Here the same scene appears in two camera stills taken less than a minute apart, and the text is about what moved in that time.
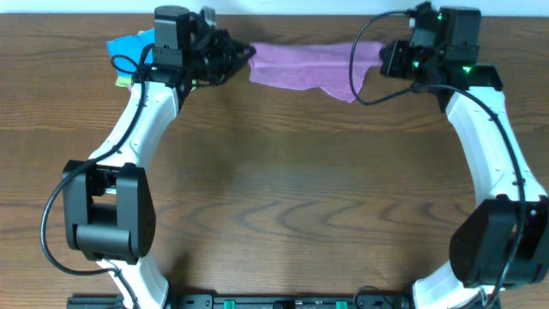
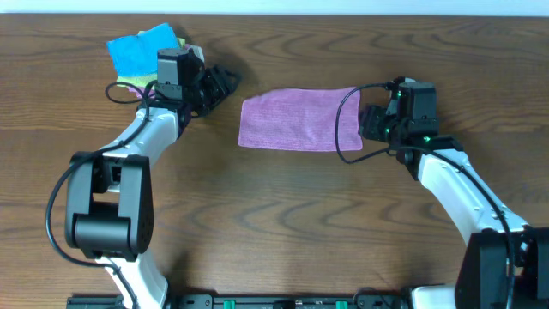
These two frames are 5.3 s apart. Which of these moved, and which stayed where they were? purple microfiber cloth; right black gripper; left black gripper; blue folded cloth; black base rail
Moved: purple microfiber cloth; left black gripper; right black gripper
Stayed: black base rail; blue folded cloth
